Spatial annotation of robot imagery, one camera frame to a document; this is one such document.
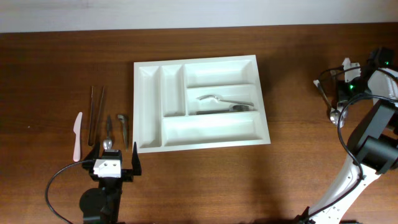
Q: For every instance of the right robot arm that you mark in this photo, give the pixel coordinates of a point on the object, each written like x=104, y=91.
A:
x=370, y=153

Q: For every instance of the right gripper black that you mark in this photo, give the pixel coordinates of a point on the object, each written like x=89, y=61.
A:
x=342, y=94

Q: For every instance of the silver fork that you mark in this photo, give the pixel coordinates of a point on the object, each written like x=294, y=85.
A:
x=204, y=97
x=233, y=109

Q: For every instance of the small bent metal spoon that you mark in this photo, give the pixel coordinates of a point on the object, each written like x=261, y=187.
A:
x=124, y=121

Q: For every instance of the pink plastic knife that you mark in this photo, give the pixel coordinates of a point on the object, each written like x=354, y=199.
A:
x=77, y=131

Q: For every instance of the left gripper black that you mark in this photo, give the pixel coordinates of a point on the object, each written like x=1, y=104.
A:
x=128, y=174

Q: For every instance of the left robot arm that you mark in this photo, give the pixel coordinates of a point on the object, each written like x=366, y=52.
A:
x=101, y=204

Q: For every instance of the white plastic cutlery tray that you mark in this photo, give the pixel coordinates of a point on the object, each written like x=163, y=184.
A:
x=165, y=103

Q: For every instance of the small silver teaspoon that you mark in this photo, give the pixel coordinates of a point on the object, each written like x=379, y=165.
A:
x=108, y=142

